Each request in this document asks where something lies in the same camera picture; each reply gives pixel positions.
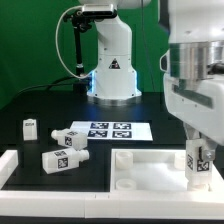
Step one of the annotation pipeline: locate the black camera stand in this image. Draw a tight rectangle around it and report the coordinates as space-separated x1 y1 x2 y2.
63 10 91 95

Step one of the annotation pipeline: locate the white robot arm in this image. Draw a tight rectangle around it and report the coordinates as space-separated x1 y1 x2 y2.
79 0 224 162

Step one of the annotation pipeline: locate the white U-shaped fence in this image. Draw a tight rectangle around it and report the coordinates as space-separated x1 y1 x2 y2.
0 150 224 220

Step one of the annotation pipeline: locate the black cable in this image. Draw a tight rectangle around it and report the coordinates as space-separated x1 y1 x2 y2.
9 75 79 101

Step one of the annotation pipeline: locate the white tag sheet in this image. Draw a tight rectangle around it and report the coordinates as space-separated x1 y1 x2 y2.
70 121 153 141

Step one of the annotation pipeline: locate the white cable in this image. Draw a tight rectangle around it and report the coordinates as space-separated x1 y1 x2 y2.
54 4 96 80

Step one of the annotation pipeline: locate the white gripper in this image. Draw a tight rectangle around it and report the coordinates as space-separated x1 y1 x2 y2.
163 74 224 162

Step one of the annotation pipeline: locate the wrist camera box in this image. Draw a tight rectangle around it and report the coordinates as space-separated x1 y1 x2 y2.
159 54 168 72

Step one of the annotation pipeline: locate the white square table top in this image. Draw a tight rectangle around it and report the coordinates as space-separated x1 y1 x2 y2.
109 148 224 192

